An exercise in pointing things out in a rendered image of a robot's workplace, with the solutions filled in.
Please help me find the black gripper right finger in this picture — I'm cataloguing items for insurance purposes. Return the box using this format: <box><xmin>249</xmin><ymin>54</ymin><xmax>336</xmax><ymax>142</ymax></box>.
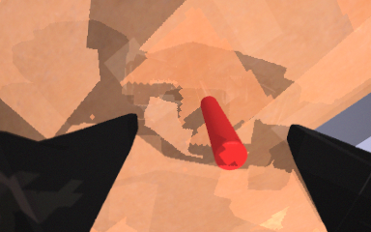
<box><xmin>287</xmin><ymin>125</ymin><xmax>371</xmax><ymax>232</ymax></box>

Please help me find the red peg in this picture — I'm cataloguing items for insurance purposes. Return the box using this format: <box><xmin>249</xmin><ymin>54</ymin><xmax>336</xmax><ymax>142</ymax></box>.
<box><xmin>200</xmin><ymin>96</ymin><xmax>247</xmax><ymax>170</ymax></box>

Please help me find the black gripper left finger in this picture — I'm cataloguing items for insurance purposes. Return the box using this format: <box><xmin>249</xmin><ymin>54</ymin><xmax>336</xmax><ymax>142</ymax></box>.
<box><xmin>0</xmin><ymin>113</ymin><xmax>138</xmax><ymax>232</ymax></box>

